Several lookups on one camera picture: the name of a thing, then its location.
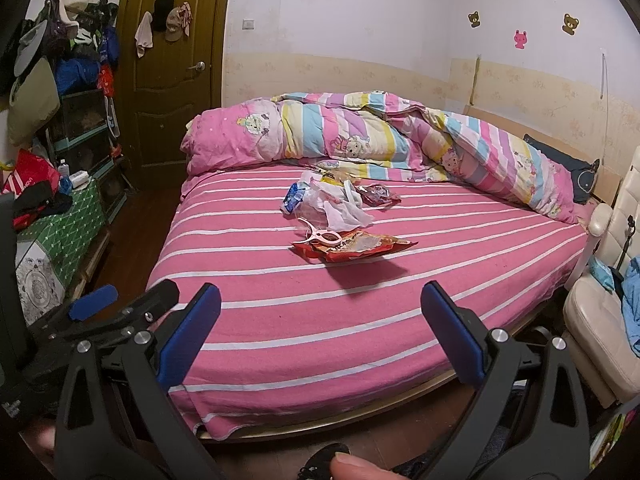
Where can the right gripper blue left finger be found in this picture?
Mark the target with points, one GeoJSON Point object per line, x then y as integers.
{"type": "Point", "coordinates": [115, 417]}

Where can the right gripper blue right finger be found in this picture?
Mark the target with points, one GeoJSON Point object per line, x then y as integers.
{"type": "Point", "coordinates": [527, 418]}

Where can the red snack wrapper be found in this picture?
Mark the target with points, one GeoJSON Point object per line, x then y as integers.
{"type": "Point", "coordinates": [355, 245]}

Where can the white plastic clip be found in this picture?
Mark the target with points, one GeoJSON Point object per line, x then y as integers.
{"type": "Point", "coordinates": [323, 237]}

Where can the dark red foil wrapper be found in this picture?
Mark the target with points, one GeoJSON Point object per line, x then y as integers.
{"type": "Point", "coordinates": [377, 195]}

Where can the yellow clear snack bag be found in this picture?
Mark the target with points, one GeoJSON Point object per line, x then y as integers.
{"type": "Point", "coordinates": [338, 177]}

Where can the person's right hand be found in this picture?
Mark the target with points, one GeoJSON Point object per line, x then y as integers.
{"type": "Point", "coordinates": [345, 466]}

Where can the green quilted covered table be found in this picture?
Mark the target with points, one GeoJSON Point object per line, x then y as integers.
{"type": "Point", "coordinates": [50, 251]}

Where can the cream office chair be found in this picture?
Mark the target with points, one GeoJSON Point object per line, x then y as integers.
{"type": "Point", "coordinates": [600, 325]}

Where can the blue clothing on chair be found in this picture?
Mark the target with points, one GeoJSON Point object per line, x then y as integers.
{"type": "Point", "coordinates": [630, 307]}

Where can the black shoe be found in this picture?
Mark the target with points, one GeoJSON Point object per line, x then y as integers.
{"type": "Point", "coordinates": [318, 467]}

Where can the pink striped bed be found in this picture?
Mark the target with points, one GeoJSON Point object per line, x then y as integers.
{"type": "Point", "coordinates": [299, 339]}

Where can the dark blue pillow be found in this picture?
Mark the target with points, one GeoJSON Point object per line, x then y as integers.
{"type": "Point", "coordinates": [584, 174]}

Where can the cluttered clothes shelf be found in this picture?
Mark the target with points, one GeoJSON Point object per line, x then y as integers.
{"type": "Point", "coordinates": [58, 100]}

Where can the brown wooden door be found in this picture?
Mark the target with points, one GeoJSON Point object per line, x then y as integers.
{"type": "Point", "coordinates": [159, 89]}

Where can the colourful striped quilt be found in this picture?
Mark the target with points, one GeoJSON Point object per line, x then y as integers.
{"type": "Point", "coordinates": [377, 136]}

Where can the brown bear sticker left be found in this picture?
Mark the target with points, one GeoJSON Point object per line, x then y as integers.
{"type": "Point", "coordinates": [474, 19]}

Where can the pink bear wall sticker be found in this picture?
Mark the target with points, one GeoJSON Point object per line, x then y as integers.
{"type": "Point", "coordinates": [520, 39]}

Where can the brown bear wall sticker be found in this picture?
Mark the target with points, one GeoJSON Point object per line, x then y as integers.
{"type": "Point", "coordinates": [570, 24]}

